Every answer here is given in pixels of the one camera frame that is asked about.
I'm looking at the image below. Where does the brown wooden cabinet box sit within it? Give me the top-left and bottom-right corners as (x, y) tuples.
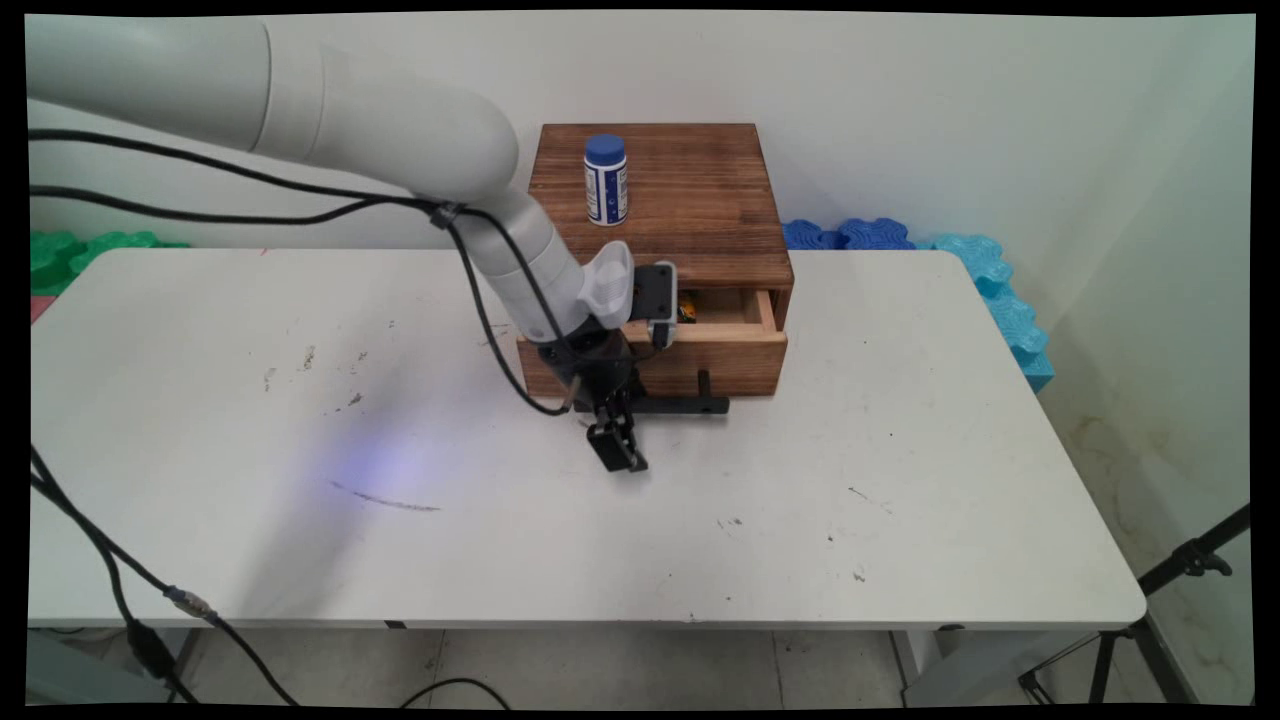
(526, 123), (797, 343)

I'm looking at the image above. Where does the wooden drawer with black handle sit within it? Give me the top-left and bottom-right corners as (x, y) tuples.
(517, 287), (790, 420)

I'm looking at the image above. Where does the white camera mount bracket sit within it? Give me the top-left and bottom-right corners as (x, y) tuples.
(578, 240), (637, 319)

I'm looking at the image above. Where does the black tripod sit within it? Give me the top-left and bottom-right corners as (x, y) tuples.
(1018, 504), (1253, 707)

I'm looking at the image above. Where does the dark blue foam mat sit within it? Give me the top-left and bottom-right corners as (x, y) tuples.
(783, 220), (843, 252)
(838, 217), (917, 252)

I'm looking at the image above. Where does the white bottle with blue cap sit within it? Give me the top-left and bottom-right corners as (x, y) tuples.
(583, 134), (630, 228)

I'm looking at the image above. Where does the grey table leg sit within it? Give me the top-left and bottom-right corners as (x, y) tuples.
(888, 629), (946, 693)
(162, 627), (209, 703)

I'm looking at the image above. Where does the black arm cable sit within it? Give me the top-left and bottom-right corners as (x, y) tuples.
(28, 129), (577, 418)
(28, 185), (463, 229)

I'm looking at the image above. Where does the black cable with silver connector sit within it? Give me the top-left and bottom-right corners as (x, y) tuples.
(28, 470), (303, 708)

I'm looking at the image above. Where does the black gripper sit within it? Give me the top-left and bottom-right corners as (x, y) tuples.
(538, 318), (650, 474)

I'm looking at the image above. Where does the black floor cable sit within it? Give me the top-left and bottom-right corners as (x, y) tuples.
(400, 677), (513, 710)

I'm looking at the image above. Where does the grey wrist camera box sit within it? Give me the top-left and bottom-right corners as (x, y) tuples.
(634, 261), (680, 350)

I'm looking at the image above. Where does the light blue foam mat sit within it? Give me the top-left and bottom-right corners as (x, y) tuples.
(914, 234), (1057, 394)

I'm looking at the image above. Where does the green foam mat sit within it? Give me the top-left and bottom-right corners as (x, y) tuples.
(29, 229), (191, 297)

